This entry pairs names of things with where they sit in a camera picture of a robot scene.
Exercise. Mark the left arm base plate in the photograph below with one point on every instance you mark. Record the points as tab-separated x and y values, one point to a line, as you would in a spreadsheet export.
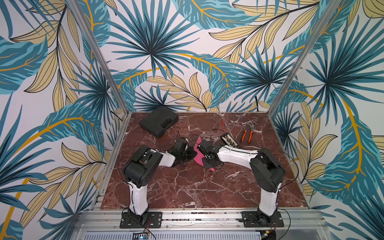
149	220

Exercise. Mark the green circuit board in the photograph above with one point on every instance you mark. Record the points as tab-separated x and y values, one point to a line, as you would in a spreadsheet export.
140	236

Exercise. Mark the orange handled pliers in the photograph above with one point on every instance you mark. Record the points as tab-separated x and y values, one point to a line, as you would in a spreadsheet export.
248	132

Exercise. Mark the aluminium frame post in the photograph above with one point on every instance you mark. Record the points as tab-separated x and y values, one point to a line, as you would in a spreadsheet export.
323	21
82	21

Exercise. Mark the left aluminium frame post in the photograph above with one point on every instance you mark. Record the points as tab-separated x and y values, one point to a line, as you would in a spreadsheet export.
82	21

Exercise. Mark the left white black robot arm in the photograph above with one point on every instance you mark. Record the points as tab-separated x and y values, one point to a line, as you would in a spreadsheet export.
142	166

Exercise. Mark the right aluminium frame post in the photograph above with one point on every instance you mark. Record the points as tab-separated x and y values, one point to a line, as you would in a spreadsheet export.
323	21

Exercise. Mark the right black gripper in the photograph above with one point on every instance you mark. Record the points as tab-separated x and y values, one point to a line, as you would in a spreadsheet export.
206	154

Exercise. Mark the pink square paper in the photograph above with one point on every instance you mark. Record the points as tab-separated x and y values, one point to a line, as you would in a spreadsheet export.
199	157

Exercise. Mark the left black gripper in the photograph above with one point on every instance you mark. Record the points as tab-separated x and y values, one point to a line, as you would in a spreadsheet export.
192	154

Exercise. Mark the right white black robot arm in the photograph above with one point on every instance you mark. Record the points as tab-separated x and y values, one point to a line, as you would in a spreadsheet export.
267	170

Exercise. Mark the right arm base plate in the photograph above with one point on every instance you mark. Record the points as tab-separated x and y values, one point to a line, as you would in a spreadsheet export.
257	219

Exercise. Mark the black plastic tool case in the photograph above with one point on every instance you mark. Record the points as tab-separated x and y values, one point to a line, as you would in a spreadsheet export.
159	121

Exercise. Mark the aluminium front rail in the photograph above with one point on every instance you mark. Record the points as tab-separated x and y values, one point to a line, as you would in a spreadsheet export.
202	219

